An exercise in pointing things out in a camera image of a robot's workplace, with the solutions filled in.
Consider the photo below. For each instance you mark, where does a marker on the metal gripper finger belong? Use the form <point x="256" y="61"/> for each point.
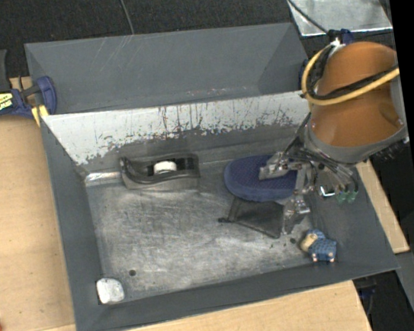
<point x="299" y="207"/>
<point x="274" y="171"/>

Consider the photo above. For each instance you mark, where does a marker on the black flat scoop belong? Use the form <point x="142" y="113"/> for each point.
<point x="261" y="218"/>

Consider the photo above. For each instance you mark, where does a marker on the blue and beige toy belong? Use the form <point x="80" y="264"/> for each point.
<point x="321" y="248"/>

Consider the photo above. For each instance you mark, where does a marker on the black tape dispenser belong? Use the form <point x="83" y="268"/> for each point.
<point x="163" y="181"/>

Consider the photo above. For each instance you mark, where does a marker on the grey metal bin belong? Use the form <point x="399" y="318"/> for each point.
<point x="169" y="220"/>

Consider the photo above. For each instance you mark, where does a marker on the white lump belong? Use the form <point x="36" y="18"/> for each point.
<point x="110" y="290"/>

